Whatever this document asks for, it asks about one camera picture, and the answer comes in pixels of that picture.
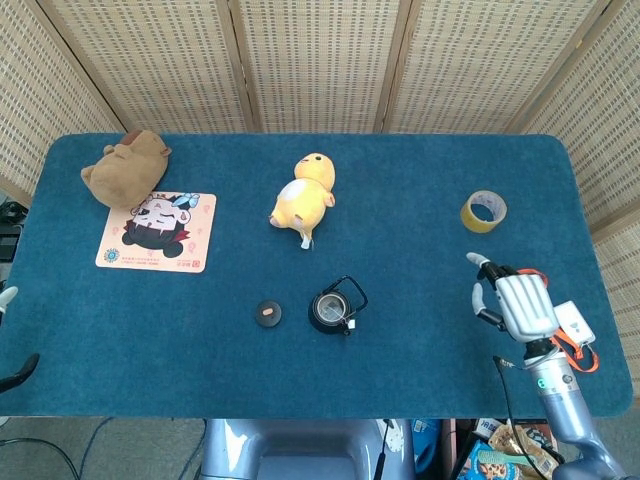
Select woven folding screen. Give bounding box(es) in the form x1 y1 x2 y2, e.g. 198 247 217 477
0 0 640 401

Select yellow packing tape roll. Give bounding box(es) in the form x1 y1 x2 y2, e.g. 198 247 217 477
459 188 509 234

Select blue carpet table cover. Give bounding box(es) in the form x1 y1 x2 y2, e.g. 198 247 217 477
0 132 634 419

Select gold foil snack packet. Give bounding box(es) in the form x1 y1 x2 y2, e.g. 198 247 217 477
487 422 559 479

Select green comb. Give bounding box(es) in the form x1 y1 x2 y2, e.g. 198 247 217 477
477 448 546 471

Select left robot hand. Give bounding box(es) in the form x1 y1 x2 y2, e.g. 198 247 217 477
0 286 41 395

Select black floor equipment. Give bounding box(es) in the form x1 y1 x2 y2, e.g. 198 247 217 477
0 197 26 264

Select blue-grey robot torso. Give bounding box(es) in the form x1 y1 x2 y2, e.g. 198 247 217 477
199 418 416 480

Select black cast iron teapot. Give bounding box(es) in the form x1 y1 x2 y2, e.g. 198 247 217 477
308 274 370 337

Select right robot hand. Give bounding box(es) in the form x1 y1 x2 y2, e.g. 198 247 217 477
465 251 559 344

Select black teapot lid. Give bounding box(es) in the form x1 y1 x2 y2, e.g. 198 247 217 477
254 298 283 329

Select yellow plush toy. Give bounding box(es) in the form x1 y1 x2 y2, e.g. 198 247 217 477
269 152 337 251

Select white power bank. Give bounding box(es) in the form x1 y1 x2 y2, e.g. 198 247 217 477
552 299 597 346

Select orange lanyard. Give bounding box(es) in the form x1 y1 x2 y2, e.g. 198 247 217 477
517 268 600 374

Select cartoon print mouse pad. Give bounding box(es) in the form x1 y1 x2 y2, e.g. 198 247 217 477
94 191 218 275

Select brown plush toy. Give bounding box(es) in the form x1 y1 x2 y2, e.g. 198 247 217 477
80 128 174 210

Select blue snack bag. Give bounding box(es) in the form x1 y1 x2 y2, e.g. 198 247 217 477
462 439 524 480

